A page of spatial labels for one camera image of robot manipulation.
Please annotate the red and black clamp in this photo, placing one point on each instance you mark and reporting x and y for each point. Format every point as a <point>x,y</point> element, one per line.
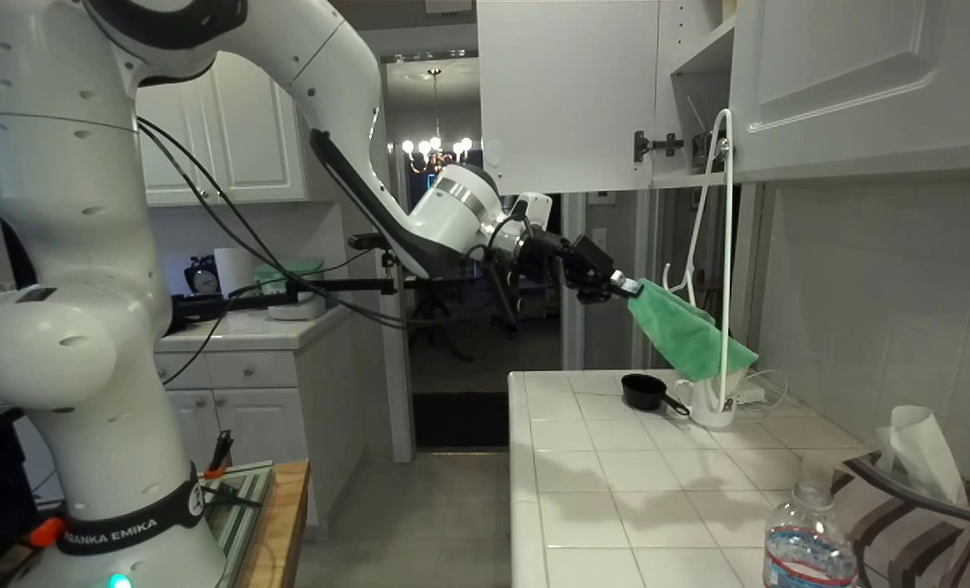
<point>221,451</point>

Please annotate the black slanted post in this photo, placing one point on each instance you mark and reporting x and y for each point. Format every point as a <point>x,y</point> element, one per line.
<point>20,257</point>

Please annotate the white paper napkin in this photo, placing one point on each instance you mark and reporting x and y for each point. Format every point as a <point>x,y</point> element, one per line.
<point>924,446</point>

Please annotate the green box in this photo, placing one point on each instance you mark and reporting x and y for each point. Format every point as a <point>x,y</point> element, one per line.
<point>290,272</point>

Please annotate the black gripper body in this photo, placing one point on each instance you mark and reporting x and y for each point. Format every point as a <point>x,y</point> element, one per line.
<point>568,264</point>

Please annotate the black horizontal mount rod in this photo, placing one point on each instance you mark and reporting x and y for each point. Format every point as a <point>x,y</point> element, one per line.
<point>330,284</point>

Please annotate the white cabinet shelf board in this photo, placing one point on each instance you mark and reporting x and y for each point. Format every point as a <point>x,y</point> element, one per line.
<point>707,55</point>

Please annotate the clear plastic water bottle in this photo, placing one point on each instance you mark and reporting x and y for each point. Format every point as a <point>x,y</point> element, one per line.
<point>810,550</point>

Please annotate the white open cabinet door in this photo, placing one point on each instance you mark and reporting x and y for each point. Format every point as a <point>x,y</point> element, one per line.
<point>567,100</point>

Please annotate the white closed cabinet door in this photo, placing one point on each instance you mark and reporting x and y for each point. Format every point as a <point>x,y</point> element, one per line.
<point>865,75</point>

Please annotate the white lower kitchen cabinet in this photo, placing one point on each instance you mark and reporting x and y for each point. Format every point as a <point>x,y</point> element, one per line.
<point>290,425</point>

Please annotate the white panelled wall cabinet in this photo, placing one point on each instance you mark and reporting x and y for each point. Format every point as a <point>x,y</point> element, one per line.
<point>244,141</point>

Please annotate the green and grey cloth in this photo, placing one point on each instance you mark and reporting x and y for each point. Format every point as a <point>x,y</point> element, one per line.
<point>684,331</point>

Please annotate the small black pan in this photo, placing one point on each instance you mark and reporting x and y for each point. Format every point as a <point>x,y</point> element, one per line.
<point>646,392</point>

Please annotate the white hook stand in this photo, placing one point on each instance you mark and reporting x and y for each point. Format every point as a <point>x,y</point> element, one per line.
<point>726,217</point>

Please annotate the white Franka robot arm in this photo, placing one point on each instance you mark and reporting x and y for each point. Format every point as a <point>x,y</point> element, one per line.
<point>71,217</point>

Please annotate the wooden work table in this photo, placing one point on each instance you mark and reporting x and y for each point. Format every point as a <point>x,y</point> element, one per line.
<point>283,534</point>

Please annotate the lit chandelier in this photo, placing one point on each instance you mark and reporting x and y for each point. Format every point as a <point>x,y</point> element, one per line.
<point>423,148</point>

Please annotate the aluminium frame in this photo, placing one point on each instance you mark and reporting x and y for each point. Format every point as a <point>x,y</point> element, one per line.
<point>244,511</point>

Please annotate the black cabinet hinge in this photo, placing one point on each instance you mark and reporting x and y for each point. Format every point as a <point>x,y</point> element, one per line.
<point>659,144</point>

